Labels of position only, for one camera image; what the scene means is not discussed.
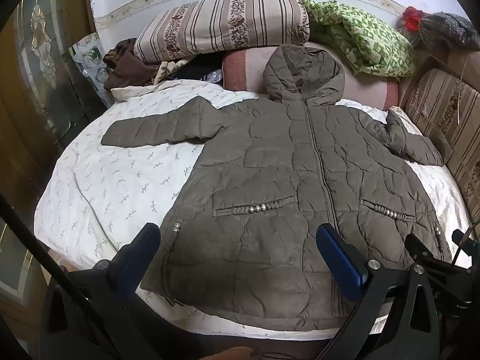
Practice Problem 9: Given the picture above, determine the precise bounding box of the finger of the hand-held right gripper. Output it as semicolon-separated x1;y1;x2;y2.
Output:
406;232;452;271

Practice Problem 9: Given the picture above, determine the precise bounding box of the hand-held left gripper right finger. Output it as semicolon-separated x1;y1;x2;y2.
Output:
315;223;440;360

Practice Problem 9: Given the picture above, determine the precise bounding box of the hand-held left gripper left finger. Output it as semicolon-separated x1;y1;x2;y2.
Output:
41;223;162;360

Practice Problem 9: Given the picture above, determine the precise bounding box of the olive quilted hooded jacket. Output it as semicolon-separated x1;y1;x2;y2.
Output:
100;43;454;331

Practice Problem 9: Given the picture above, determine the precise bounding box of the person's left hand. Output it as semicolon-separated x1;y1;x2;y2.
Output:
208;346;253;360

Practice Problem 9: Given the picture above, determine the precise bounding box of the white leaf-print bed sheet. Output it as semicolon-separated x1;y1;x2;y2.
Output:
34;79;474;342

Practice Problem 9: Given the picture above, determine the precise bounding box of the striped floral beige cushion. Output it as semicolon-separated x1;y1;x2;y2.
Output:
399;67;480;235

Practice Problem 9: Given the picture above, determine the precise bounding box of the cream patterned cloth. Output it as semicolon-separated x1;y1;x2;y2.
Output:
151;59;193;84

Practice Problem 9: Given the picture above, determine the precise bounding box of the brown cloth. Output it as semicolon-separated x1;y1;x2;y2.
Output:
102;38;163;91

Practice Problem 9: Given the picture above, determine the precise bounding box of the clear printed plastic bag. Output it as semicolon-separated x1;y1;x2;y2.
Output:
70;33;110;96

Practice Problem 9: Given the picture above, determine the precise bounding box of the wooden door with glass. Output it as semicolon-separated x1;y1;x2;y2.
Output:
0;0;113;308

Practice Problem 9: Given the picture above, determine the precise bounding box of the green patterned blanket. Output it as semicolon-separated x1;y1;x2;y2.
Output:
296;0;417;80

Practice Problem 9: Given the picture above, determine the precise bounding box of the grey knitted garment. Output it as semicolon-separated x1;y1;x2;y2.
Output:
418;12;480;48

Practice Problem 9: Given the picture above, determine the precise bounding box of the red cloth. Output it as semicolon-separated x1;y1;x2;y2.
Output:
402;6;429;33

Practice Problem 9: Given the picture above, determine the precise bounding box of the striped floral pillow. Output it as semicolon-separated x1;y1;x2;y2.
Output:
134;0;311;64

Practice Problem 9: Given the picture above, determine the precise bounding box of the thick black cable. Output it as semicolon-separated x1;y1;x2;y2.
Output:
0;193;117;360

